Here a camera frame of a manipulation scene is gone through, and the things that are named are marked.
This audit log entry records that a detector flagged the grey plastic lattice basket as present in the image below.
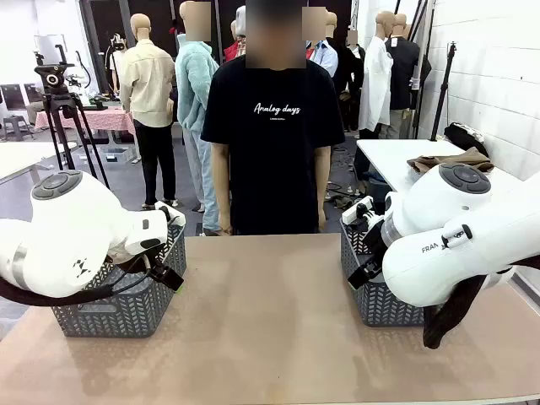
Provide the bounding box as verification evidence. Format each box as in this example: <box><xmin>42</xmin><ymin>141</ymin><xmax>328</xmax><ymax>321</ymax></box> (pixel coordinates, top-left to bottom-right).
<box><xmin>339</xmin><ymin>218</ymin><xmax>425</xmax><ymax>328</ymax></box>
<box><xmin>51</xmin><ymin>222</ymin><xmax>187</xmax><ymax>338</ymax></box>

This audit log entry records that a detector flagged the mannequin in blue shirt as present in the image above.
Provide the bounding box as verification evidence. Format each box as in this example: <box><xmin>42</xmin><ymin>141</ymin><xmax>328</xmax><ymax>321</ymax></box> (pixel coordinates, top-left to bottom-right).
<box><xmin>301</xmin><ymin>6</ymin><xmax>340</xmax><ymax>78</ymax></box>

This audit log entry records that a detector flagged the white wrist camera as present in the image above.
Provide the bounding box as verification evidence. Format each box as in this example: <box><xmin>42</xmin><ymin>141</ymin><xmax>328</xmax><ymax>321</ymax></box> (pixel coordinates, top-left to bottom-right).
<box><xmin>154</xmin><ymin>201</ymin><xmax>187</xmax><ymax>230</ymax></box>
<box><xmin>341</xmin><ymin>197</ymin><xmax>375</xmax><ymax>225</ymax></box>

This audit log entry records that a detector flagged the grey stool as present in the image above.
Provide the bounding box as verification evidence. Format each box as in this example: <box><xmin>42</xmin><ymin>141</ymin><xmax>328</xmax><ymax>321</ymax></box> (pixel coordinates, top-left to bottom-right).
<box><xmin>3</xmin><ymin>115</ymin><xmax>35</xmax><ymax>143</ymax></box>

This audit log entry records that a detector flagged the brown folded garment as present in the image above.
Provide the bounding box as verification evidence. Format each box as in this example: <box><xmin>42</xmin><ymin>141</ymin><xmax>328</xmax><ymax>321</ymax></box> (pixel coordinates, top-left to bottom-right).
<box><xmin>407</xmin><ymin>147</ymin><xmax>495</xmax><ymax>175</ymax></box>

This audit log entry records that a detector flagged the table with pink cloth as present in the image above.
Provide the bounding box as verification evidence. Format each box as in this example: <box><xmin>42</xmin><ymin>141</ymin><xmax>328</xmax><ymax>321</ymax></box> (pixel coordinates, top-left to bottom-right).
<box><xmin>35</xmin><ymin>105</ymin><xmax>137</xmax><ymax>137</ymax></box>

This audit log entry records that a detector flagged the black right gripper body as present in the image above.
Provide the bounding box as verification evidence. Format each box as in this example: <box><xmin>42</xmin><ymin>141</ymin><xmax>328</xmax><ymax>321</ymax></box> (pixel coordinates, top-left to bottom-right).
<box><xmin>356</xmin><ymin>218</ymin><xmax>386</xmax><ymax>263</ymax></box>

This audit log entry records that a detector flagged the mannequin in black jacket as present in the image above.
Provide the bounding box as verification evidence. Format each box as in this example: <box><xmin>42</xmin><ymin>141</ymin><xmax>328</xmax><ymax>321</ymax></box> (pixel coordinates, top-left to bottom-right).
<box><xmin>386</xmin><ymin>13</ymin><xmax>433</xmax><ymax>140</ymax></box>

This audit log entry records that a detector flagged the mannequin in plaid hoodie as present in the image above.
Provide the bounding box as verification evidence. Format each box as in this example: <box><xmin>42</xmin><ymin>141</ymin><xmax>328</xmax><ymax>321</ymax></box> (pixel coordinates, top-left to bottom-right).
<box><xmin>235</xmin><ymin>4</ymin><xmax>248</xmax><ymax>41</ymax></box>

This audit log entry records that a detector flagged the white desk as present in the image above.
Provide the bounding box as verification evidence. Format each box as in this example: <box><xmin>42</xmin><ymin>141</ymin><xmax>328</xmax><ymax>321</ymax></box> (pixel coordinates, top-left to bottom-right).
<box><xmin>356</xmin><ymin>138</ymin><xmax>521</xmax><ymax>193</ymax></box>
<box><xmin>0</xmin><ymin>141</ymin><xmax>79</xmax><ymax>185</ymax></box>

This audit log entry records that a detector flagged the black right cable sleeve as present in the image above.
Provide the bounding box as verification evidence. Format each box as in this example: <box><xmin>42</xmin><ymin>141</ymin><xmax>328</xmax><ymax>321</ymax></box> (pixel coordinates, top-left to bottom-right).
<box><xmin>423</xmin><ymin>255</ymin><xmax>540</xmax><ymax>350</ymax></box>

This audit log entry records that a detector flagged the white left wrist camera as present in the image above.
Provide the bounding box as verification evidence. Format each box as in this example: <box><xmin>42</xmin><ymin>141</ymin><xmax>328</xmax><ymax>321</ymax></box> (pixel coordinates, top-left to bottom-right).
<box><xmin>154</xmin><ymin>201</ymin><xmax>187</xmax><ymax>230</ymax></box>

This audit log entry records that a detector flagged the mannequin in cream shirt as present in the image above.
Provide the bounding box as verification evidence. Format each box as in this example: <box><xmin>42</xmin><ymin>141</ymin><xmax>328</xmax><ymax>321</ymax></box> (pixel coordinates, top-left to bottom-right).
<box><xmin>119</xmin><ymin>13</ymin><xmax>178</xmax><ymax>211</ymax></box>

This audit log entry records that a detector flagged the black left cable sleeve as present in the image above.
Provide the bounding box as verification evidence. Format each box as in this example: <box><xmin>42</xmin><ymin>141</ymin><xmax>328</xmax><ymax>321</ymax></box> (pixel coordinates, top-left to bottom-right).
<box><xmin>0</xmin><ymin>252</ymin><xmax>153</xmax><ymax>308</ymax></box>

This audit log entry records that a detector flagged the person in black T-shirt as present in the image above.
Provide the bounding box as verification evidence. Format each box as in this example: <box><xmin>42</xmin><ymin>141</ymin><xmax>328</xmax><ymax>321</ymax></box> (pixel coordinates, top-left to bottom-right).
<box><xmin>201</xmin><ymin>0</ymin><xmax>346</xmax><ymax>236</ymax></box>

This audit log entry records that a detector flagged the mannequin in red top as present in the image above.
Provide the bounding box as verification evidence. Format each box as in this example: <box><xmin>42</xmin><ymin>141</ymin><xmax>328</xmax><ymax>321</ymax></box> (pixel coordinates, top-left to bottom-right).
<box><xmin>223</xmin><ymin>19</ymin><xmax>246</xmax><ymax>63</ymax></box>

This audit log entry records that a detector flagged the mannequin in light-blue fleece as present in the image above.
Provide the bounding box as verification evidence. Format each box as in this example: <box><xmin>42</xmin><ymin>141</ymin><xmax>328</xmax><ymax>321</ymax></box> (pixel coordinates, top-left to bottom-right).
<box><xmin>175</xmin><ymin>0</ymin><xmax>223</xmax><ymax>236</ymax></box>

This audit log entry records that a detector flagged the black cable sleeve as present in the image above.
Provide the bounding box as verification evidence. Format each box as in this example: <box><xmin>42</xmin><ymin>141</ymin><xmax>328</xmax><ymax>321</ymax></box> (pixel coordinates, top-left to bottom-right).
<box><xmin>0</xmin><ymin>252</ymin><xmax>153</xmax><ymax>308</ymax></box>
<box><xmin>423</xmin><ymin>255</ymin><xmax>540</xmax><ymax>350</ymax></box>

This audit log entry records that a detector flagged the mannequin in white shirt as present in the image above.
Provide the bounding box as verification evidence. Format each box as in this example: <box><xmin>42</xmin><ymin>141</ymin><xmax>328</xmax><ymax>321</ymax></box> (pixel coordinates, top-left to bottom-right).
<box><xmin>358</xmin><ymin>11</ymin><xmax>396</xmax><ymax>140</ymax></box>

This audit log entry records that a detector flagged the black camera tripod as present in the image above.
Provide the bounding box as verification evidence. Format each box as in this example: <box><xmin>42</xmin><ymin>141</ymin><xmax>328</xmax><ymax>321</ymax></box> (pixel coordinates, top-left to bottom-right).
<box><xmin>34</xmin><ymin>44</ymin><xmax>111</xmax><ymax>189</ymax></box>

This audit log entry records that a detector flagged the black crumpled garment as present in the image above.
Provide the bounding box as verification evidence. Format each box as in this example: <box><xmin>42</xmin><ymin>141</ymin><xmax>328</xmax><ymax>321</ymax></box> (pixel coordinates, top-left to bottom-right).
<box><xmin>443</xmin><ymin>121</ymin><xmax>491</xmax><ymax>159</ymax></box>

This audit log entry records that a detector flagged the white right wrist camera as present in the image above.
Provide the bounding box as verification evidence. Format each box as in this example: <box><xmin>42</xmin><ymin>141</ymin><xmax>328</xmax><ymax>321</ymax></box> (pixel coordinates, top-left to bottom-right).
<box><xmin>341</xmin><ymin>197</ymin><xmax>375</xmax><ymax>225</ymax></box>

